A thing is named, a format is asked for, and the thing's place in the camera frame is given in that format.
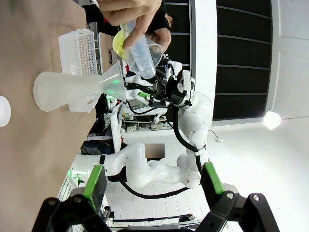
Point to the person's right hand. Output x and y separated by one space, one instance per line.
128 9

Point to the round white flask lid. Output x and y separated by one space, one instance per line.
3 111

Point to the person's left hand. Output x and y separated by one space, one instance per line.
165 38

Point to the white perforated plastic basket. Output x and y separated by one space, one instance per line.
77 53

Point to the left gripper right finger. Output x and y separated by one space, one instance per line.
212 183

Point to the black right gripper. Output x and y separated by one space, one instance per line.
172 93

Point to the translucent plastic funnel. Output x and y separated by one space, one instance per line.
113 79

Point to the translucent plastic Erlenmeyer flask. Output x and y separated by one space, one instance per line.
60 89

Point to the clear plastic graduated cylinder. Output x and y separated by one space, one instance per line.
142 58

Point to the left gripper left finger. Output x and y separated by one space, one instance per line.
95 186

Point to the round white lamp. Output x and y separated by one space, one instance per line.
272 119

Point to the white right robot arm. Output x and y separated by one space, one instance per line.
193 135

